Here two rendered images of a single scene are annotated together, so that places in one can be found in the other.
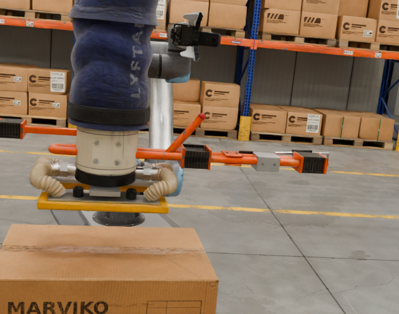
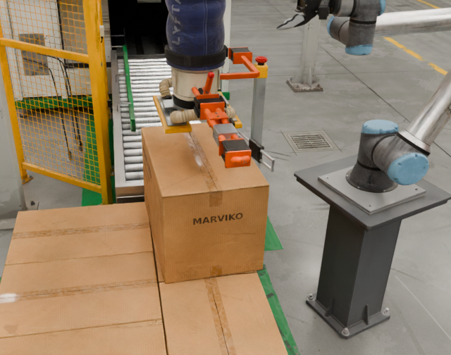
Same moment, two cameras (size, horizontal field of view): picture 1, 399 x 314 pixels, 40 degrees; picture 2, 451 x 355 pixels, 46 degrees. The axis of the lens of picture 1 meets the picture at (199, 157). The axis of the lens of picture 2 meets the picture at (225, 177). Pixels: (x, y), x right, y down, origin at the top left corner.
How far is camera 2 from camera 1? 2.27 m
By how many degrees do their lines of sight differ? 80
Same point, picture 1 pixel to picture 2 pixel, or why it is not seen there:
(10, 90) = not seen: outside the picture
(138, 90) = (177, 39)
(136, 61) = (175, 17)
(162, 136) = (418, 117)
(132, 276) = (156, 165)
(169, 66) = (343, 34)
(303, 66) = not seen: outside the picture
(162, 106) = (441, 86)
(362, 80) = not seen: outside the picture
